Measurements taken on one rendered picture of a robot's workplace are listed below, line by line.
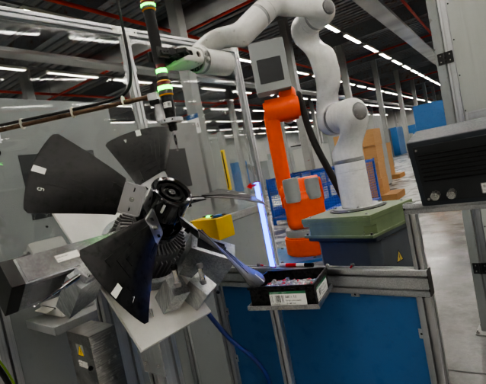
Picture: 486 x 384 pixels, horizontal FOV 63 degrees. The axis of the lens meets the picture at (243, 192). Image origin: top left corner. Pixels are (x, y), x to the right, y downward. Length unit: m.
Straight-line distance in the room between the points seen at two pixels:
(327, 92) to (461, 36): 1.22
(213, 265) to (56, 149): 0.56
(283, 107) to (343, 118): 3.65
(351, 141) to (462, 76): 1.21
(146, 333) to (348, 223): 0.77
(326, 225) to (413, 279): 0.39
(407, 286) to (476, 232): 1.47
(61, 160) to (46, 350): 0.89
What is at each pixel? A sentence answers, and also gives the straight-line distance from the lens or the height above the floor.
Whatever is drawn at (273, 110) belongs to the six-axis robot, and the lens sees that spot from 5.15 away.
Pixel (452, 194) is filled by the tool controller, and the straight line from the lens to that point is 1.15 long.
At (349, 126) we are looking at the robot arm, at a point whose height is 1.32.
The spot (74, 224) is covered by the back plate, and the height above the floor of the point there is 1.18.
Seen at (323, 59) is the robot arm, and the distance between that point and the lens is 1.61.
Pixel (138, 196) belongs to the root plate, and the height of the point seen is 1.23.
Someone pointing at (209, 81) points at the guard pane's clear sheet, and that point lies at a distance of 2.50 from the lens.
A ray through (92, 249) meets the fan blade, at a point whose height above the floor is 1.14.
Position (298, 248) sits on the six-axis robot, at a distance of 5.04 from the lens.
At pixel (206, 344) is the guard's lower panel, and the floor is 0.36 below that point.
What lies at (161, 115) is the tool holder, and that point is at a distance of 1.23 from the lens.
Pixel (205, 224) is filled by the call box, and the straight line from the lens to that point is 1.65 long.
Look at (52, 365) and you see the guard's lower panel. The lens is 1.82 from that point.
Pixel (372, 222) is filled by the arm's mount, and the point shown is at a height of 0.98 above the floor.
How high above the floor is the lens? 1.24
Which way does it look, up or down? 3 degrees down
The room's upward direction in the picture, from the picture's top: 11 degrees counter-clockwise
